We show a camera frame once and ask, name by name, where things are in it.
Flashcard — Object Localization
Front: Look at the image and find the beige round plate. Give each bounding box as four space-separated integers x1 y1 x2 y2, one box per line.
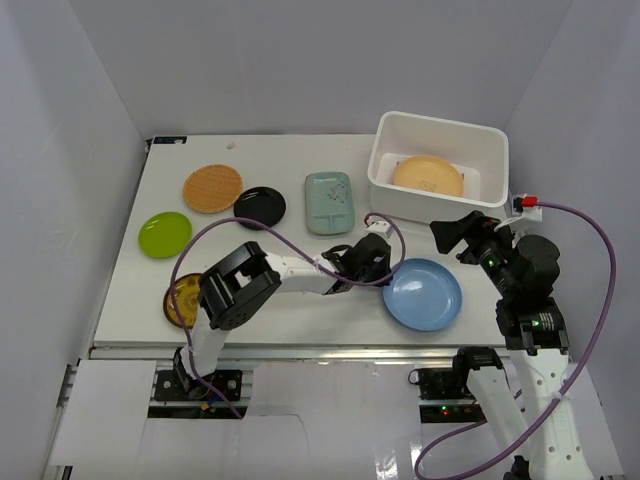
393 155 464 197

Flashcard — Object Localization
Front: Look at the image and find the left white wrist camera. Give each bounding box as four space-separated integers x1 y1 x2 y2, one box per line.
366 220 394 241

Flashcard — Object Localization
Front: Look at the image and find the white plastic bin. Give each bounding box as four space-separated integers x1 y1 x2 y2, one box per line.
367 111 509 224

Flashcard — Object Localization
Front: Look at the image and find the black round plate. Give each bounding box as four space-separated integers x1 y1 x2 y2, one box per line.
233 186 286 227

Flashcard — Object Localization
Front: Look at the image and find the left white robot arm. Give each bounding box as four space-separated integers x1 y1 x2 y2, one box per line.
173 233 391 399

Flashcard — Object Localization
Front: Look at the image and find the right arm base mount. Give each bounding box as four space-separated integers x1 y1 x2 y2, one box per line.
407 368 485 424

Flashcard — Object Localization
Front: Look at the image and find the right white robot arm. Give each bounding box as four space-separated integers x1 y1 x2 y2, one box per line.
430 211 593 479

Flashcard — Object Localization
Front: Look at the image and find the teal rectangular ceramic plate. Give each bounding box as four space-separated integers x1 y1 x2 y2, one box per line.
304 172 355 236

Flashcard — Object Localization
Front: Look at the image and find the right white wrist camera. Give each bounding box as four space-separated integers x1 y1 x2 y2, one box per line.
500 194 542 231

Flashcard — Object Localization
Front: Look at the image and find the orange woven round plate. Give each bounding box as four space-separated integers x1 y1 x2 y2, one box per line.
183 164 243 214

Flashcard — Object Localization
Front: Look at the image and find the aluminium frame rail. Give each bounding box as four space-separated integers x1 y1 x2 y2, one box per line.
54 319 571 480

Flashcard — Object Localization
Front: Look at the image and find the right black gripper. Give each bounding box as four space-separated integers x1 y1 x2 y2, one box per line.
429 210 521 297

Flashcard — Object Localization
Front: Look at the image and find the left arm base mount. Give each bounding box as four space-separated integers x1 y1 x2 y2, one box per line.
149 369 247 420

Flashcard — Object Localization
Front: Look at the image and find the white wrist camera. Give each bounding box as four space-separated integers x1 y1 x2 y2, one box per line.
500 194 542 231
366 220 394 241

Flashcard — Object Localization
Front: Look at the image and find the dark label sticker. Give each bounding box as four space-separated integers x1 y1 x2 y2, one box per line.
153 136 188 145

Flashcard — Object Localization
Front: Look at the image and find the green round plate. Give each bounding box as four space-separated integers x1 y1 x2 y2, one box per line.
138 211 193 259

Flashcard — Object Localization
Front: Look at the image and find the yellow patterned black-rimmed plate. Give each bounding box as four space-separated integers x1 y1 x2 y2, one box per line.
163 273 201 329

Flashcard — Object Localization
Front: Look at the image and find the blue round plate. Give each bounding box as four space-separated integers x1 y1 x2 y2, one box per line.
382 258 463 332

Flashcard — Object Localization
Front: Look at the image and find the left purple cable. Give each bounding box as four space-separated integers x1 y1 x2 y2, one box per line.
168 212 406 419

